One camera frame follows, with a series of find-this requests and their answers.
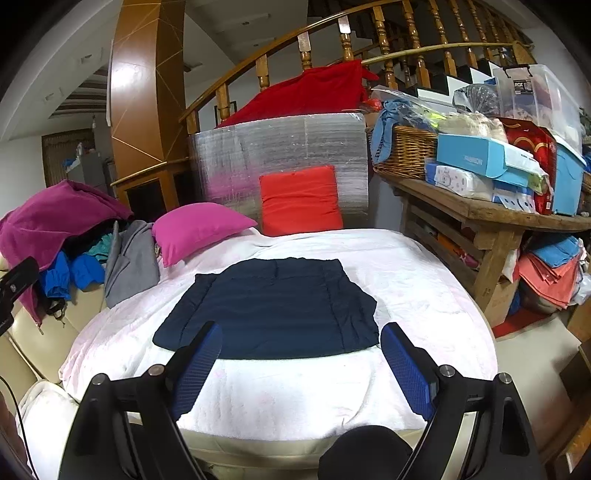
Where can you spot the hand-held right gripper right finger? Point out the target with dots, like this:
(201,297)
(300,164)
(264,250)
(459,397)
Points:
(406,364)

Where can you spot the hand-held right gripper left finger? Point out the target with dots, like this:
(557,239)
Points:
(196,369)

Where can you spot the navy blue jacket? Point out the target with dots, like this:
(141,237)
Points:
(277,304)

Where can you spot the maroon blanket clothes pile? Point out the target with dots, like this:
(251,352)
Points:
(46,217)

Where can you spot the bright blue garment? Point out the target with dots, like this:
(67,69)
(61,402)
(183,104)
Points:
(60,277)

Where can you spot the cream leather sofa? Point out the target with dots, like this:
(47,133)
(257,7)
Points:
(41,341)

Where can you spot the white fluffy blanket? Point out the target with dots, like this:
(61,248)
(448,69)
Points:
(277,397)

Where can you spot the teal garment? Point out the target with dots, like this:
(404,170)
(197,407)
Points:
(99,249)

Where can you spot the person's right leg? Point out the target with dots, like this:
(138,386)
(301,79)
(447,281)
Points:
(364,452)

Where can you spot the brown cardboard box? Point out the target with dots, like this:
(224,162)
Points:
(503,300)

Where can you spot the grey garment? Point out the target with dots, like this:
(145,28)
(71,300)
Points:
(131,263)

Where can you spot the red floor mat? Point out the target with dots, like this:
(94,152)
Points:
(517,323)

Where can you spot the white towel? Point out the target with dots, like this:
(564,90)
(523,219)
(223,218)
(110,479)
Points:
(46,415)

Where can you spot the magenta pillow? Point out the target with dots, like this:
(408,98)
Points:
(198,228)

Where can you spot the stack of coral cloths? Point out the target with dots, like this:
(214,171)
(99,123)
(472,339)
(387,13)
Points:
(549,281)

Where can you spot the brown wooden furniture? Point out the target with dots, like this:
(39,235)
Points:
(579,369)

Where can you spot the wooden table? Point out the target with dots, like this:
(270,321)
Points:
(461,198)

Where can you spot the blue folded cloth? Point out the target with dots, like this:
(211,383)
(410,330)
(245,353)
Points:
(554,251)

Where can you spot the white tissue pack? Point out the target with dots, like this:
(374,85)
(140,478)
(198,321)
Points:
(457,182)

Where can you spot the red-orange pillow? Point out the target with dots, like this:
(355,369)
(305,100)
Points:
(300,198)

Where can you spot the wicker basket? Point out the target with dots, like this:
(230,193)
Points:
(411,147)

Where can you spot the light blue cardboard box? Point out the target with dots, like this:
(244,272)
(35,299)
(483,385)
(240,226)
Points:
(466,152)

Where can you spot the wooden pillar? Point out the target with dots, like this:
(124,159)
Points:
(143,92)

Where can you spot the silver foil insulation panel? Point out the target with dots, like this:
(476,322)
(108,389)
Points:
(277,143)

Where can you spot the light blue cloth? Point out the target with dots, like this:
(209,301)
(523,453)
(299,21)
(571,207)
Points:
(385,124)

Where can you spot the light blue plastic bin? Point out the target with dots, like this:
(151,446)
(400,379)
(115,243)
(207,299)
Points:
(565,180)

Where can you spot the cream fluffy cloth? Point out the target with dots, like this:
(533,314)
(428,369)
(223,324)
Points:
(471,127)

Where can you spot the red gift bag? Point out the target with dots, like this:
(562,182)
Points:
(531,138)

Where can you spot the silver patterned bag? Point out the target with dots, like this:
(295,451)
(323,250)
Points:
(478,99)

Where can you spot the red cloth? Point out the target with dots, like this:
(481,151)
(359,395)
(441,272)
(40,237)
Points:
(300,92)

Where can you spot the clear plastic storage box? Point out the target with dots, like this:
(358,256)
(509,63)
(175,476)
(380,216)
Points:
(545,97)

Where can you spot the wooden stair railing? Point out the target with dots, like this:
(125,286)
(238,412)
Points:
(344,44)

